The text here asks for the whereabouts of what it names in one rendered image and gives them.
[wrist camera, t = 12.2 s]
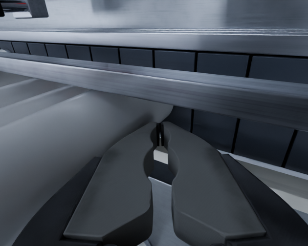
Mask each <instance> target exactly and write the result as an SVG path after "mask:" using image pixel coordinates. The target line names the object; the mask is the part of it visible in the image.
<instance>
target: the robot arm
mask: <svg viewBox="0 0 308 246"><path fill-rule="evenodd" d="M160 136H161V146H164V147H165V148H166V149H167V151H168V169H169V170H170V171H171V172H172V174H173V175H174V177H175V178H174V179H173V181H172V219H173V227H174V233H175V235H176V236H177V237H178V238H179V239H180V240H182V241H184V242H185V243H187V244H189V245H190V246H308V224H307V223H306V222H305V221H304V220H303V219H302V218H301V217H300V215H299V214H298V213H297V212H296V211H295V210H294V209H293V208H292V207H291V206H290V205H289V204H288V203H287V202H286V201H284V200H283V199H282V198H281V197H280V196H279V195H278V194H276V193H275V192H274V191H273V190H272V189H270V188H269V187H268V186H267V185H266V184H264V183H263V182H262V181H261V180H259V179H258V178H257V177H256V176H255V175H253V174H252V173H251V172H250V171H249V170H247V169H246V168H245V167H244V166H243V165H241V164H240V163H239V162H238V161H236V160H235V159H234V158H233V157H232V156H230V155H229V154H221V153H220V152H219V151H218V150H216V149H215V148H214V147H213V146H211V145H210V144H209V143H208V142H206V141H205V140H203V139H202V138H200V137H198V136H196V135H195V134H193V133H191V132H189V131H187V130H185V129H183V128H181V127H179V126H177V125H175V124H173V123H171V122H162V123H157V122H150V123H148V124H146V125H145V126H143V127H141V128H140V129H138V130H136V131H135V132H133V133H131V134H129V135H127V136H126V137H124V138H123V139H121V140H120V141H118V142H117V143H116V144H114V145H113V146H112V147H111V148H110V149H108V150H107V151H106V152H105V153H104V154H103V155H102V156H101V157H94V158H93V159H92V160H91V161H89V162H88V163H87V164H86V165H85V166H84V167H83V168H82V169H81V170H80V171H79V172H78V173H77V174H76V175H74V176H73V177H72V178H71V179H70V180H69V181H68V182H67V183H66V184H65V185H64V186H63V187H62V188H61V189H59V190H58V191H57V192H56V193H55V194H54V195H53V196H52V197H51V198H50V199H49V200H48V201H47V202H46V203H45V204H44V205H43V206H42V207H41V208H40V209H39V210H38V212H37V213H36V214H35V215H34V216H33V217H32V219H31V220H30V221H29V222H28V224H27V225H26V226H25V227H24V229H23V230H22V231H21V233H20V234H19V236H18V237H17V239H16V240H15V241H14V243H13V244H12V246H138V245H139V244H141V243H142V242H144V241H145V240H147V239H148V238H149V237H150V235H151V233H152V230H153V213H154V209H153V193H152V183H151V181H150V180H149V178H148V177H149V175H150V174H151V172H152V171H153V170H154V150H155V149H156V148H157V146H159V141H160Z"/></svg>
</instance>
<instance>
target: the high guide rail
mask: <svg viewBox="0 0 308 246"><path fill-rule="evenodd" d="M0 71H1V72H6V73H11V74H16V75H21V76H26V77H31V78H37V79H41V80H46V81H51V82H58V83H63V84H68V85H73V86H78V87H83V88H88V89H93V90H98V91H103V92H108V93H113V94H117V95H123V96H128V97H133V98H138V99H143V100H148V101H152V102H157V103H164V104H169V105H174V106H179V107H184V108H189V109H194V110H199V111H204V112H209V113H214V114H219V115H224V116H229V117H234V118H239V119H244V120H249V121H254V122H259V123H265V124H270V125H275V126H280V127H286V128H291V129H296V130H301V131H305V132H308V84H303V83H293V82H281V81H271V80H262V79H253V78H244V77H234V76H225V75H216V74H207V73H198V72H188V71H179V70H170V69H160V68H151V67H142V66H133V65H123V64H114V63H105V62H96V61H83V60H74V59H64V58H55V57H46V56H36V55H27V54H18V53H9V52H0Z"/></svg>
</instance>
